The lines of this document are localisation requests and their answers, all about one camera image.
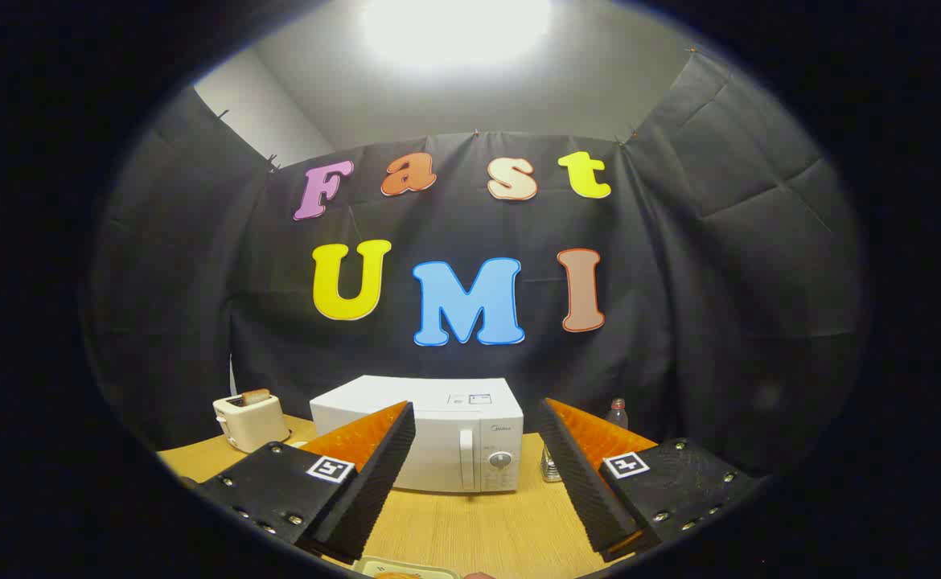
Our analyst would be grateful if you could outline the white microwave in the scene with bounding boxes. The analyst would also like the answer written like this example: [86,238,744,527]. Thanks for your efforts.
[310,375,524,494]

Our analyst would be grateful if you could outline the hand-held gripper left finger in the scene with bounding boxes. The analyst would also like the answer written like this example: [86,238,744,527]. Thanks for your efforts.
[195,400,417,564]

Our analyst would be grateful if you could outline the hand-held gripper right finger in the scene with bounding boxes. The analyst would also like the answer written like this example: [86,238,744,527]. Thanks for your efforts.
[536,397,761,562]

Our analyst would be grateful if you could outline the cream plate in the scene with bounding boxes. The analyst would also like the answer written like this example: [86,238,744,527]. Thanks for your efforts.
[354,556,460,579]

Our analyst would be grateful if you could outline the cream toaster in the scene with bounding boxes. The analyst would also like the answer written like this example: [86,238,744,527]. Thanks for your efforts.
[213,392,291,453]

